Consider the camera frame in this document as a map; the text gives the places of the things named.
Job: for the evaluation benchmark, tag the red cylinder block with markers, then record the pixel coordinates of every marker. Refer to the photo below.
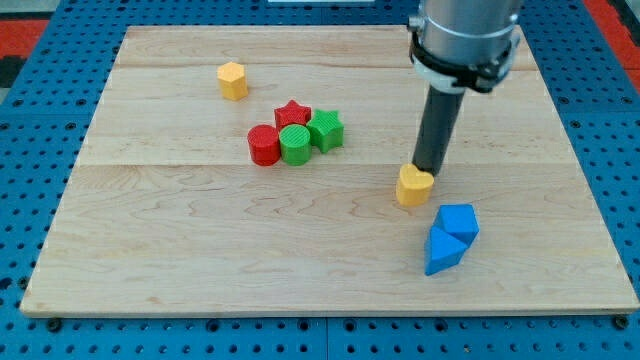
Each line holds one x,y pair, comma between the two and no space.
264,145

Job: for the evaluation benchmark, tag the yellow hexagon block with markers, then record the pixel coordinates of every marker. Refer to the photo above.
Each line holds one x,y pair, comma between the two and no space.
232,81

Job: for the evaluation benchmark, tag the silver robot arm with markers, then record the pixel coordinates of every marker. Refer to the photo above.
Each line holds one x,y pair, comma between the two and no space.
457,45

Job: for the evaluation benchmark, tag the yellow heart block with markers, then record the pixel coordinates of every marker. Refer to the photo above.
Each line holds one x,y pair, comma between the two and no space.
413,186

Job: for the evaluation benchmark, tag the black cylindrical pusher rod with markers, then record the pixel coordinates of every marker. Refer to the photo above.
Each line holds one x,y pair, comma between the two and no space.
437,123

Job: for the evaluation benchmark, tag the light wooden board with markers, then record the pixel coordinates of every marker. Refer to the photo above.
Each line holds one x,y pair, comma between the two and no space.
166,215

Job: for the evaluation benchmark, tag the green cylinder block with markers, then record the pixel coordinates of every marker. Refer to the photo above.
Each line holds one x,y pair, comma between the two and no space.
295,145

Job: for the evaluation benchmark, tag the green star block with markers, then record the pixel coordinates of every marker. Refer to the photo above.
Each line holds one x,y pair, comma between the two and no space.
326,130

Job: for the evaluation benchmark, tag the blue triangle block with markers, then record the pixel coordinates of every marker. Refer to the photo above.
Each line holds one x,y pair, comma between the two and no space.
442,251

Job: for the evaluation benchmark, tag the red star block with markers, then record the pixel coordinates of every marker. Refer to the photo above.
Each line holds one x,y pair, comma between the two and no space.
292,114

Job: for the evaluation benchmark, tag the blue cube block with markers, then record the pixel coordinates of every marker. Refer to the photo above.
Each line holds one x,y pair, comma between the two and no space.
459,221

